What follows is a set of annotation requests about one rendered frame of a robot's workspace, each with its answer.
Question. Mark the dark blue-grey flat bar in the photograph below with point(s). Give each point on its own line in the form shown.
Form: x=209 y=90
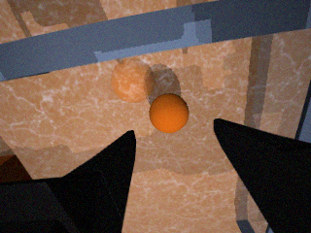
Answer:
x=168 y=29

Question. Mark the clear l-shaped low wall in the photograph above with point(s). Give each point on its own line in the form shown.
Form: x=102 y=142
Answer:
x=283 y=77

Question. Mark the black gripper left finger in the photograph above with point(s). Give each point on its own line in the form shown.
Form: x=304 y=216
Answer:
x=90 y=199

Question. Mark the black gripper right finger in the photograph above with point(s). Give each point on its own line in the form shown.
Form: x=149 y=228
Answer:
x=275 y=169

